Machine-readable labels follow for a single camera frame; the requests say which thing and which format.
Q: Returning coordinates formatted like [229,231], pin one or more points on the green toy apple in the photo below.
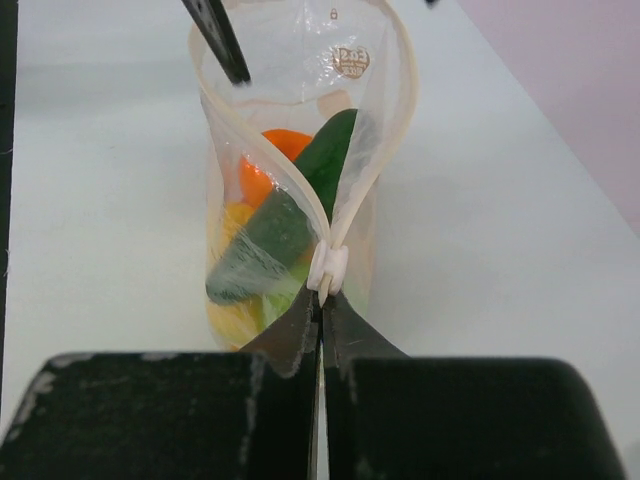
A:
[278,299]

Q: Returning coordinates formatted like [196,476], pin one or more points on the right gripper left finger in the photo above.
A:
[175,415]

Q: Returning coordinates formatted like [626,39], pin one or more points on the orange toy tangerine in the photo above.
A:
[257,175]

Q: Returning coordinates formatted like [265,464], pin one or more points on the dark green toy cucumber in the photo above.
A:
[278,233]

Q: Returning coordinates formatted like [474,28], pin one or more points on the yellow toy mango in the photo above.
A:
[234,322]

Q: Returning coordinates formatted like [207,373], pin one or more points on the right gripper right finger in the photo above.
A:
[393,416]

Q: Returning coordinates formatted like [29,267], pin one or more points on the clear zip top bag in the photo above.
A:
[306,103]

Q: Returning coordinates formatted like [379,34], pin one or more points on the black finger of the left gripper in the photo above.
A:
[212,21]

